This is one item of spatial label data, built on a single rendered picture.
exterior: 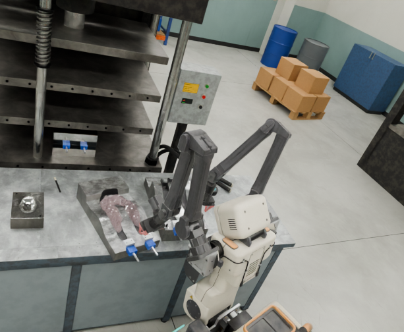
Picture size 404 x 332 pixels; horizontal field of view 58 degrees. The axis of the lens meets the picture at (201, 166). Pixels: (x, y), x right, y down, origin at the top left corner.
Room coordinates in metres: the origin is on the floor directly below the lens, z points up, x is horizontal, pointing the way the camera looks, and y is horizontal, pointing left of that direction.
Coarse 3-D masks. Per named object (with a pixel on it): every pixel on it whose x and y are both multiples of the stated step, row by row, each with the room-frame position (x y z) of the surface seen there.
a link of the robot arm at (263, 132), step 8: (264, 128) 1.60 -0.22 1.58; (256, 136) 1.62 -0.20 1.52; (264, 136) 1.61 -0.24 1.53; (248, 144) 1.61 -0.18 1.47; (256, 144) 1.61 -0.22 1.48; (232, 152) 1.61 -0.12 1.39; (240, 152) 1.60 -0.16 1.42; (248, 152) 1.61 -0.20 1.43; (224, 160) 1.60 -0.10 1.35; (232, 160) 1.59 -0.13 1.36; (240, 160) 1.60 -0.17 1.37; (216, 168) 1.58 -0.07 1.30; (224, 168) 1.57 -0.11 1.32
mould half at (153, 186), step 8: (144, 184) 1.89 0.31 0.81; (152, 184) 1.77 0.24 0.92; (160, 184) 1.78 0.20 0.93; (168, 184) 1.80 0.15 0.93; (152, 192) 1.74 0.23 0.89; (160, 192) 1.73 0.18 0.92; (176, 216) 1.61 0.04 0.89; (168, 224) 1.52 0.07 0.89; (160, 232) 1.51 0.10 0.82; (168, 232) 1.48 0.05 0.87; (168, 240) 1.49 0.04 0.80
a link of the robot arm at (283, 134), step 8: (272, 120) 1.63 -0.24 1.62; (272, 128) 1.61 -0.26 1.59; (280, 128) 1.60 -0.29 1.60; (280, 136) 1.59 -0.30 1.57; (288, 136) 1.58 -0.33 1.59; (272, 144) 1.59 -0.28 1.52; (280, 144) 1.58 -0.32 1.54; (272, 152) 1.57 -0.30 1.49; (280, 152) 1.57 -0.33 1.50; (272, 160) 1.55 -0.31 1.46; (264, 168) 1.54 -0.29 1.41; (272, 168) 1.54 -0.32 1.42; (264, 176) 1.53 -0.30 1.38; (256, 184) 1.51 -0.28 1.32; (264, 184) 1.51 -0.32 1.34; (256, 192) 1.47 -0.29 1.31
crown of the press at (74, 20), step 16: (64, 0) 2.11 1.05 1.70; (80, 0) 2.13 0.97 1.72; (96, 0) 1.89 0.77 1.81; (112, 0) 1.92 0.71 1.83; (128, 0) 1.96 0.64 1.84; (144, 0) 2.00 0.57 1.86; (160, 0) 2.05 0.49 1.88; (176, 0) 2.09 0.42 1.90; (192, 0) 2.13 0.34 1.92; (208, 0) 2.18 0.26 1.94; (64, 16) 2.18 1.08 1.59; (80, 16) 2.19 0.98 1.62; (176, 16) 2.10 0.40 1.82; (192, 16) 2.14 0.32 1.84
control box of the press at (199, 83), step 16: (192, 64) 2.50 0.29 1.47; (192, 80) 2.37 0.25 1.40; (208, 80) 2.43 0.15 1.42; (176, 96) 2.33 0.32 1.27; (192, 96) 2.39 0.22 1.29; (208, 96) 2.44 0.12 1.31; (176, 112) 2.34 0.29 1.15; (192, 112) 2.40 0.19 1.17; (208, 112) 2.46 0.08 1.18; (176, 128) 2.46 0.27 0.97; (176, 144) 2.43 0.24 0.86; (176, 160) 2.45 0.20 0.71
